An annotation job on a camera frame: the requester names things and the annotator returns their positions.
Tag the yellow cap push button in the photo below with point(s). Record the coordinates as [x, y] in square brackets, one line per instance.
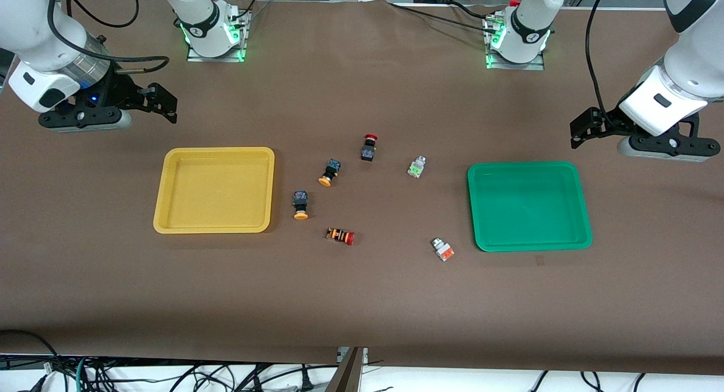
[300, 205]
[329, 172]

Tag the orange face silver button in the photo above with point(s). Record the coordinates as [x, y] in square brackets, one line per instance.
[443, 249]

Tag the brown table cover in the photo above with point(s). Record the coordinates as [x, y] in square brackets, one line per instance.
[362, 296]

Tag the green face silver button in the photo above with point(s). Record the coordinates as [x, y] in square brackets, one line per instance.
[417, 167]

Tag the black power plug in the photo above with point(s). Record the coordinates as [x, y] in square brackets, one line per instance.
[306, 383]

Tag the yellow plastic tray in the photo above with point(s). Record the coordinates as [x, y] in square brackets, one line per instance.
[215, 191]

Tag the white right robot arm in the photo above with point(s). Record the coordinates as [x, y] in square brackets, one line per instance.
[28, 30]

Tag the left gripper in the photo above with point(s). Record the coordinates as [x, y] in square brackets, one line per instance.
[612, 120]

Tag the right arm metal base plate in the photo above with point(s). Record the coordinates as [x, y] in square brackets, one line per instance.
[237, 55]

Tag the red cap orange striped button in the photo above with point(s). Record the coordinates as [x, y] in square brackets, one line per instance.
[340, 236]

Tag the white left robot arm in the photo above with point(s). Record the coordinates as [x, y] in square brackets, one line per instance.
[698, 58]

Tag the green plastic tray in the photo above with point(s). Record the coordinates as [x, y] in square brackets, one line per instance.
[529, 208]

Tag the table leg with bracket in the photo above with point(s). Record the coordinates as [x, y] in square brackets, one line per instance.
[350, 372]

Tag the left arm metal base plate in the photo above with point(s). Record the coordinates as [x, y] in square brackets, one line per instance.
[537, 65]

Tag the red cap black button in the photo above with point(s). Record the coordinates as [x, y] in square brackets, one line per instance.
[369, 149]

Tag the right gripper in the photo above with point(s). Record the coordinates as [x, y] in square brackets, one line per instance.
[120, 90]

